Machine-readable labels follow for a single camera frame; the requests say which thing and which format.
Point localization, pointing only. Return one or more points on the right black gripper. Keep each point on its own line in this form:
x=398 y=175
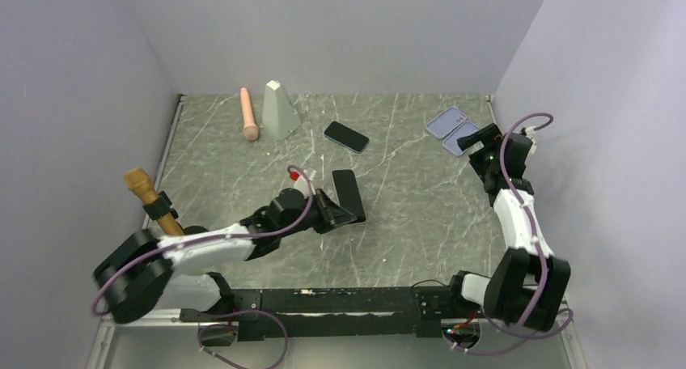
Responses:
x=490 y=136

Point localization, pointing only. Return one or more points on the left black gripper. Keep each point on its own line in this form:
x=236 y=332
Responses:
x=331 y=213

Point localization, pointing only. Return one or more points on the silver phone black screen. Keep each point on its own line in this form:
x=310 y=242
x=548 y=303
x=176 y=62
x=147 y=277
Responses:
x=348 y=193

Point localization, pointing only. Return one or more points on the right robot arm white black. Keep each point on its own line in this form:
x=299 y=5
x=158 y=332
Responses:
x=529 y=283

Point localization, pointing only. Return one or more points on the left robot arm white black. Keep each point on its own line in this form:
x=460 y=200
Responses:
x=147 y=272

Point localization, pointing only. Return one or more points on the grey trapezoid block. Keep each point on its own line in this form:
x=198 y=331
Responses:
x=279 y=117

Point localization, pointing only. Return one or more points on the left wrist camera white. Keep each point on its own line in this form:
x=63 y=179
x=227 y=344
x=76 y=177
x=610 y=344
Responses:
x=302 y=180

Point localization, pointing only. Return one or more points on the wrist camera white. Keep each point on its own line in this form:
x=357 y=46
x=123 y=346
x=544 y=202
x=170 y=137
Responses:
x=302 y=180
x=530 y=133

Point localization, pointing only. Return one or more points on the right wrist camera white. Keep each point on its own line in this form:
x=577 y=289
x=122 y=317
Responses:
x=530 y=133

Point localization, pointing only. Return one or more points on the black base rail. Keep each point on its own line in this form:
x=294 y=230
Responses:
x=269 y=325

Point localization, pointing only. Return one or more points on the pink cylindrical handle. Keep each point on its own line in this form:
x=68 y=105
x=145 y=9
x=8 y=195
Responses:
x=250 y=129

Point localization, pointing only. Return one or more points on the aluminium frame rail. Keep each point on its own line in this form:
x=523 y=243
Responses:
x=419 y=302

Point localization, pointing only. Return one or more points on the wooden handle tool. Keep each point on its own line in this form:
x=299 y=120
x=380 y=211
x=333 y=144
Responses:
x=157 y=205

